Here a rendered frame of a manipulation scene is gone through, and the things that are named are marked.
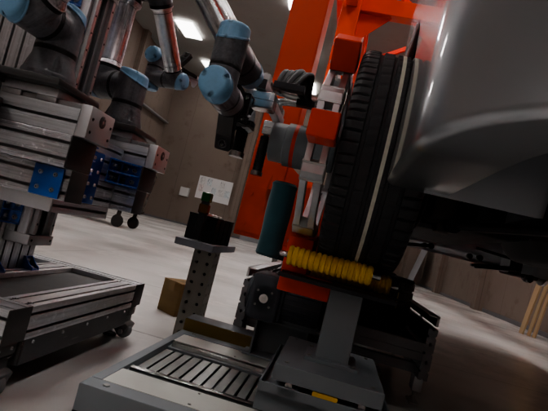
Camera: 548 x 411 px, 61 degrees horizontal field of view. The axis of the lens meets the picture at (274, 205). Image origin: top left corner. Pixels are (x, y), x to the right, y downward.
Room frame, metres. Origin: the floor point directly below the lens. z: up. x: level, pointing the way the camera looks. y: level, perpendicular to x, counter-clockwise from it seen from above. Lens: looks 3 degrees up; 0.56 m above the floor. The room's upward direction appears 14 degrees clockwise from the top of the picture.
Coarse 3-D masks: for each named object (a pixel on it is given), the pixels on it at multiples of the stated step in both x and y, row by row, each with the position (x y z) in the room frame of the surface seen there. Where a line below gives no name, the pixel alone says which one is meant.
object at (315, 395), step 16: (272, 368) 1.52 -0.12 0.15; (272, 384) 1.29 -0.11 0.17; (288, 384) 1.29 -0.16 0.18; (256, 400) 1.29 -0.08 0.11; (272, 400) 1.28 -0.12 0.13; (288, 400) 1.28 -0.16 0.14; (304, 400) 1.27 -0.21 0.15; (320, 400) 1.27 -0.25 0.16; (336, 400) 1.26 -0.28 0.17; (384, 400) 1.39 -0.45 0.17
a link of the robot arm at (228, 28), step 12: (228, 24) 1.03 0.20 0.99; (240, 24) 1.03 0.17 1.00; (216, 36) 1.05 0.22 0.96; (228, 36) 1.02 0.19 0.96; (240, 36) 1.03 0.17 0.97; (216, 48) 1.03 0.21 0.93; (228, 48) 1.03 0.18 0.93; (240, 48) 1.04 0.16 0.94; (216, 60) 1.03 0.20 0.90; (228, 60) 1.03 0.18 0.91; (240, 60) 1.04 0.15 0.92; (252, 60) 1.11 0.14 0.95; (240, 72) 1.06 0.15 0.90
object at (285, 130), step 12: (276, 132) 1.45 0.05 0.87; (288, 132) 1.44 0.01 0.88; (300, 132) 1.44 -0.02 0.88; (276, 144) 1.45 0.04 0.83; (288, 144) 1.44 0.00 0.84; (300, 144) 1.43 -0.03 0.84; (336, 144) 1.43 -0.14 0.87; (276, 156) 1.47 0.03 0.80; (288, 156) 1.45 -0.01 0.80; (300, 156) 1.44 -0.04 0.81; (312, 156) 1.43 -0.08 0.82
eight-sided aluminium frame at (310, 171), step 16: (336, 80) 1.46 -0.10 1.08; (352, 80) 1.53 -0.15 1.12; (320, 96) 1.23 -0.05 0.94; (336, 96) 1.22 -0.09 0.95; (336, 112) 1.22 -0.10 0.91; (304, 160) 1.22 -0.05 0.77; (320, 160) 1.22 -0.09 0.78; (304, 176) 1.24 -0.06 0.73; (320, 176) 1.22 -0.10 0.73; (304, 192) 1.29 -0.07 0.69; (320, 192) 1.71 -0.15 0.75; (320, 208) 1.65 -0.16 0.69; (304, 224) 1.36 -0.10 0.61
